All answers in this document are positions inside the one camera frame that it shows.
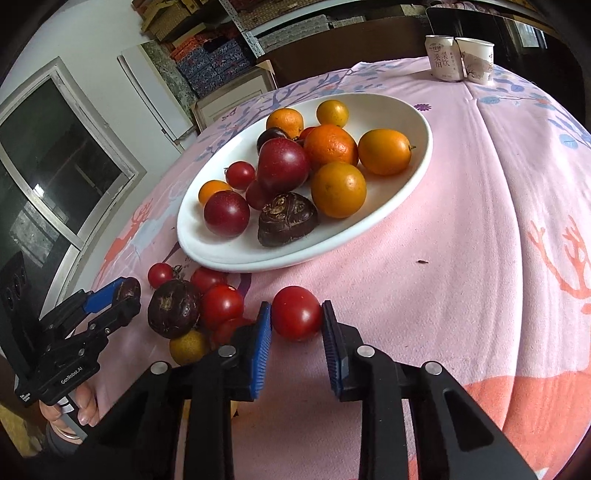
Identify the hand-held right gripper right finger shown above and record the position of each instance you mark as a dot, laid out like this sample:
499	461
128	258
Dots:
332	350

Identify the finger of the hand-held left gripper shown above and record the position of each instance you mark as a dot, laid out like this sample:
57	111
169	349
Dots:
115	318
99	297

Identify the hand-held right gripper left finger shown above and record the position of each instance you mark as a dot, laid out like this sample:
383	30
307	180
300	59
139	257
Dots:
261	350

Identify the red cherry tomato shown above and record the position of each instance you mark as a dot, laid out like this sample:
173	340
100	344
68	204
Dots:
305	134
240	175
255	196
205	277
221	304
295	313
226	332
160	274

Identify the small yellow mandarin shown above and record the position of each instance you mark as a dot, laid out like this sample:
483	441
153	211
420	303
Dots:
332	113
188	346

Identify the dark red plum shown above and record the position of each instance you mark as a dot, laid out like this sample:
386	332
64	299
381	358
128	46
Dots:
282	165
227	213

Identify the white oval plate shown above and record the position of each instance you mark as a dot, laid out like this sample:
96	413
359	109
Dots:
369	207

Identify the small orange mandarin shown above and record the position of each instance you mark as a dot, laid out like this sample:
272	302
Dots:
211	189

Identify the large orange mandarin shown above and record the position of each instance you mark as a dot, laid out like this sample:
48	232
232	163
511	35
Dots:
330	147

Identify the person's left hand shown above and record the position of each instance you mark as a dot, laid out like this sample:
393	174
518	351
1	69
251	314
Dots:
87	406

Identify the pink printed tablecloth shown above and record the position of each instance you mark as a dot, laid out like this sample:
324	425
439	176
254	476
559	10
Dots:
461	300

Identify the white framed window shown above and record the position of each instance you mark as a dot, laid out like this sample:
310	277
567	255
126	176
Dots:
55	161

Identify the white leaning board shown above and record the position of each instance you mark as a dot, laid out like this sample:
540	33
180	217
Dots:
152	92

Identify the beige flat carton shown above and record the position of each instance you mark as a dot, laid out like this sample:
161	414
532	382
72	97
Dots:
231	99

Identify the grey marble slab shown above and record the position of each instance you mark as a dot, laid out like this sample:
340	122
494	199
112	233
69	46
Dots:
171	69

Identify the stack of blue floral boxes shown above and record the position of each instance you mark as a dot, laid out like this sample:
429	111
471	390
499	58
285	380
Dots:
212	69

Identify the orange patterned box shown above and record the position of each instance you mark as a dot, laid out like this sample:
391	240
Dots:
194	46

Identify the pile of tan cardboard boxes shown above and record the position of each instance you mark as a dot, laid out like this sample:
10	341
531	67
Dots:
161	18

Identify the brown wooden board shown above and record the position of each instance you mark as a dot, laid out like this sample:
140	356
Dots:
332	50

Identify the white drink can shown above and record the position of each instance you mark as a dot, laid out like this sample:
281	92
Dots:
441	60

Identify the white paper cup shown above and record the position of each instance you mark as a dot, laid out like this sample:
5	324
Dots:
478	62

